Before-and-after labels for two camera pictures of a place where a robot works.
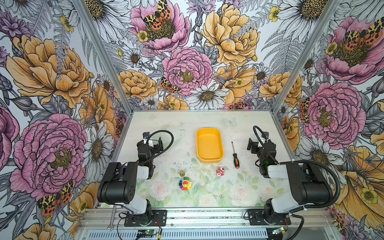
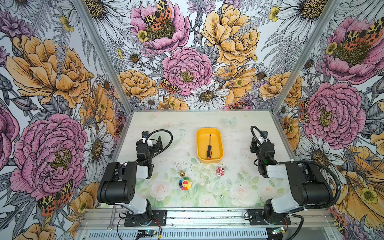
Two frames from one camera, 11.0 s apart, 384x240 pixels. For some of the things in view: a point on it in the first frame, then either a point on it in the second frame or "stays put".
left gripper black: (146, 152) stays put
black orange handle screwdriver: (236, 162) → (209, 150)
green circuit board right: (277, 230) stays put
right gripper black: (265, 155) stays put
